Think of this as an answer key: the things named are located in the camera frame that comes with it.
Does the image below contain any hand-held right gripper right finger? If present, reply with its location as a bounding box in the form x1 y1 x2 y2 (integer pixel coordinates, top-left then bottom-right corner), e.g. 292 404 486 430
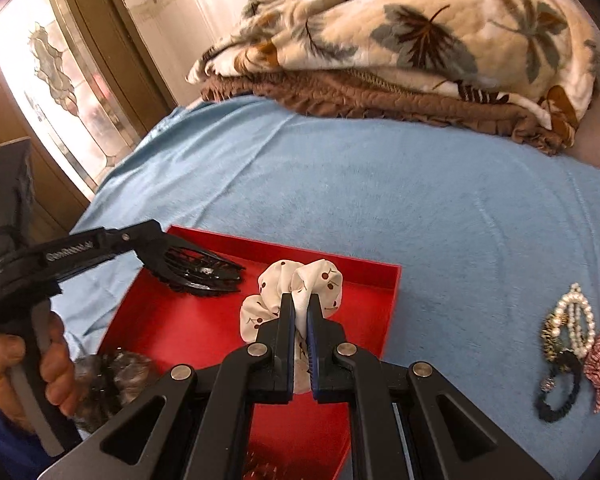
306 294 556 480

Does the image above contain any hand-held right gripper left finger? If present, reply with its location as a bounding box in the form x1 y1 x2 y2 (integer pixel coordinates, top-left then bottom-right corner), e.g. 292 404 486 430
37 292 297 480

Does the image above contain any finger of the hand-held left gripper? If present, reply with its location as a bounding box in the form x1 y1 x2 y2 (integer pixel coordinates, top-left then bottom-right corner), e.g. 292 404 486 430
30 219 168 281

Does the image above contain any white cherry-print scrunchie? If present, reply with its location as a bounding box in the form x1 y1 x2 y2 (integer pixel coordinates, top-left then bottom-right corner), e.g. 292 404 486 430
239 258 343 393

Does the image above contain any black hair claw clip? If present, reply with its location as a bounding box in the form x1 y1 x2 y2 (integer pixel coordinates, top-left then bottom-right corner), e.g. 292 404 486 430
139 244 245 297

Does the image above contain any red tray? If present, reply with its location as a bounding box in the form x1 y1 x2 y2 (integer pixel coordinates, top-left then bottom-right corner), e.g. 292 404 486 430
82 225 402 480

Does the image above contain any black hair tie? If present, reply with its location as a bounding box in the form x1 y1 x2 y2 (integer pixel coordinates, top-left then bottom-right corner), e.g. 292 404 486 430
534 349 589 423

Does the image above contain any pearl bracelet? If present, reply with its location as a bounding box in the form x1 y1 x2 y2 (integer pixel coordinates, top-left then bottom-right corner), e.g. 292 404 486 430
554 282 585 356
570 300 600 359

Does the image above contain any person's left forearm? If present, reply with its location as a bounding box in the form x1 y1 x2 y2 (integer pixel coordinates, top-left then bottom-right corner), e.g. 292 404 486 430
0 375 81 480

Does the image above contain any person's left hand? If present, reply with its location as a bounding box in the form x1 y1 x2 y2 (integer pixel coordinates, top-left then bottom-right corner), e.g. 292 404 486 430
0 310 79 436

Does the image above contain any grey scrunchie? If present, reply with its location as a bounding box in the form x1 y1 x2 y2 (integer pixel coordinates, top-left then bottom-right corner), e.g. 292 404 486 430
72 350 163 433

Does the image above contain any blue bed sheet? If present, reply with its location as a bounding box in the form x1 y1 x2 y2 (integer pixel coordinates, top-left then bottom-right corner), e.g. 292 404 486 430
40 95 600 480

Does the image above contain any wooden door with stained glass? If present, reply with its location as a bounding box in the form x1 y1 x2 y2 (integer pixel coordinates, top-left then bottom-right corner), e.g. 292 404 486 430
0 0 177 248

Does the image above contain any brown ruffled blanket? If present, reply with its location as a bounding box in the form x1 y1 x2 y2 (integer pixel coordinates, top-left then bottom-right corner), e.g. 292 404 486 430
200 69 579 157

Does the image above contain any leaf-print blanket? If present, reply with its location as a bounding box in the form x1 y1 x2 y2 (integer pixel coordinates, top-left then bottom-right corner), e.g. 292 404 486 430
186 0 600 131

